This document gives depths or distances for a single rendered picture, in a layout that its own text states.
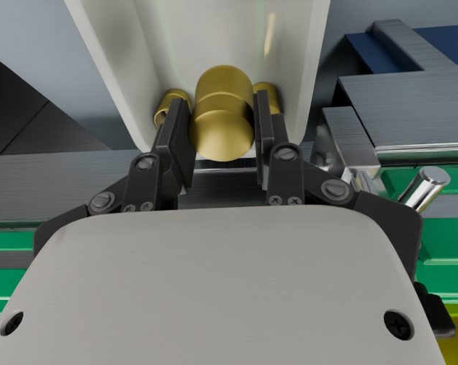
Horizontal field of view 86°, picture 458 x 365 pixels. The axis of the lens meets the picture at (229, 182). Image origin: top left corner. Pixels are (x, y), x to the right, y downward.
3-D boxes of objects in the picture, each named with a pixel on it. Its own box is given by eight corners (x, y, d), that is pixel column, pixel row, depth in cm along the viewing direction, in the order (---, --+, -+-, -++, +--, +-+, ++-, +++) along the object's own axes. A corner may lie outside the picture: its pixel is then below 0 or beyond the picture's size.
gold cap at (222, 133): (190, 67, 14) (177, 111, 11) (251, 61, 14) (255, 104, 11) (201, 119, 17) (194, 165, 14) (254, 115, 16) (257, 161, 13)
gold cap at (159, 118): (186, 110, 25) (191, 88, 28) (151, 107, 25) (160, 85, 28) (188, 137, 28) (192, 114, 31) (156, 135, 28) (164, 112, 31)
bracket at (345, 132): (301, 171, 31) (311, 218, 27) (315, 107, 24) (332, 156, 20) (330, 170, 31) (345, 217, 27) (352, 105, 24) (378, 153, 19)
